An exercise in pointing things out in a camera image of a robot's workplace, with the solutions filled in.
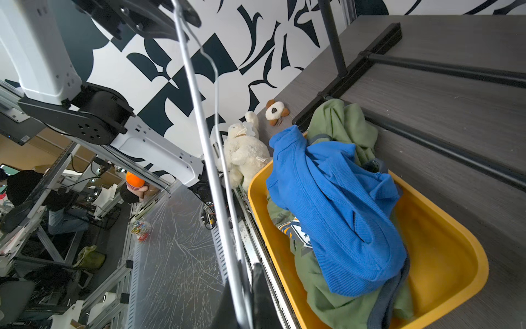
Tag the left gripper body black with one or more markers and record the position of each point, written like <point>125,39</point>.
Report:
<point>144,17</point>

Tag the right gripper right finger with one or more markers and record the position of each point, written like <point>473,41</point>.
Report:
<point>264,313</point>

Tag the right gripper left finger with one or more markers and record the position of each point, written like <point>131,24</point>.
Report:
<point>225,317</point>

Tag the white wire hanger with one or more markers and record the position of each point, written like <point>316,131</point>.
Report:
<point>231,259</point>

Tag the blue tank top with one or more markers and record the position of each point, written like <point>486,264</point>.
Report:
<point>344,209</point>

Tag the dark green printed tank top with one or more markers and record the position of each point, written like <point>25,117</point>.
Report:
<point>336,121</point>

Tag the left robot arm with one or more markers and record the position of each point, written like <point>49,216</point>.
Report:
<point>55,94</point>

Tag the brown white round toy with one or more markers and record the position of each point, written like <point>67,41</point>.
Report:
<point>275,111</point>

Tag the white plush dog toy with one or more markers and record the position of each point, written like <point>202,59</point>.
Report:
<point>245,154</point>

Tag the clutter items beyond table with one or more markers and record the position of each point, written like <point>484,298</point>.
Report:
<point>133,192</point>

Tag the yellow plastic tray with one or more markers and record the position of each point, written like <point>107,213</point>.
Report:
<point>448,264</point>

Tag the person in dark clothes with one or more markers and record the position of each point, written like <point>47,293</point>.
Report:
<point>20,186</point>

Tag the black clothes rack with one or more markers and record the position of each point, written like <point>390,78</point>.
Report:
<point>452,84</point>

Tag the left electronics board with wires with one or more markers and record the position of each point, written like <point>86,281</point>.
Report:
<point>208,216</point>

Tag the metal workbench frame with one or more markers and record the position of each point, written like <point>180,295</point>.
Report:
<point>23,221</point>

